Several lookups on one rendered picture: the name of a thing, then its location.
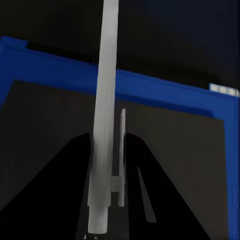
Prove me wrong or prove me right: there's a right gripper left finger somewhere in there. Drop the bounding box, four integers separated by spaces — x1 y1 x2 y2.
0 133 91 240

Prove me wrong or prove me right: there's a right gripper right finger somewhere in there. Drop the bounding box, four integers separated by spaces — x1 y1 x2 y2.
125 133 211 240

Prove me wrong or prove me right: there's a folder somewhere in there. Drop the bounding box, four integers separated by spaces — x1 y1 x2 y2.
0 35 240 240

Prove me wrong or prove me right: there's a pen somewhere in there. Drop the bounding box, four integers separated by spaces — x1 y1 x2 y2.
87 0 126 234

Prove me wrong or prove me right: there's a notebook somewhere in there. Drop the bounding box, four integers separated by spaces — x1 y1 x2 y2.
0 79 229 240

